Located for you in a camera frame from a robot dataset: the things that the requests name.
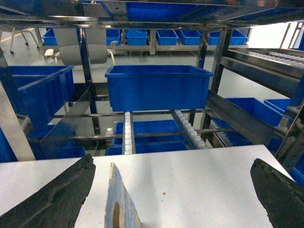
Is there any large blue bin left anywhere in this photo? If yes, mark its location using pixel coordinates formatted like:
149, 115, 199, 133
9, 66, 75, 132

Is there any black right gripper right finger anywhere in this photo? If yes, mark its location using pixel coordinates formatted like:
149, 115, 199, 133
250, 159, 304, 228

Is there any grey office chair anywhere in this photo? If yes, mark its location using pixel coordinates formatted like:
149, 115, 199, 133
53, 28, 118, 66

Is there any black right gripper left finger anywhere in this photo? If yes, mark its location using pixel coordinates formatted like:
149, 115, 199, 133
0, 154, 96, 228

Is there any blue bin on rollers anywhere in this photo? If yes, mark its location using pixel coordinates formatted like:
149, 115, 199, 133
105, 65, 214, 112

